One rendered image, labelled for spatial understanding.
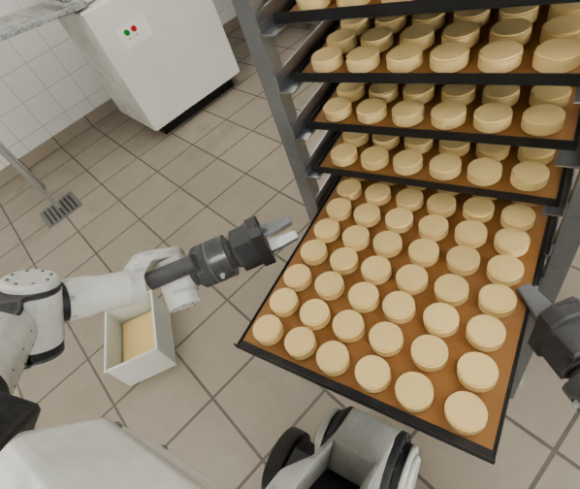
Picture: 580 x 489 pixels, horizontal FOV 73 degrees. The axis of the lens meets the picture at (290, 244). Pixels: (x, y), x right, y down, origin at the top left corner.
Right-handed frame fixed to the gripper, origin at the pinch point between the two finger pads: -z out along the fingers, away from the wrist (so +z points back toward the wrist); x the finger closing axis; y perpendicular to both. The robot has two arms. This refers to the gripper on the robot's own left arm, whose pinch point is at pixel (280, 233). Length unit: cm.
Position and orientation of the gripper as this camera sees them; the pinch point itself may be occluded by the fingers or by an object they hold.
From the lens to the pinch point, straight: 78.8
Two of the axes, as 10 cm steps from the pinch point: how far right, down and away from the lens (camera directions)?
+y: -2.7, -6.9, 6.7
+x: -2.8, -6.1, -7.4
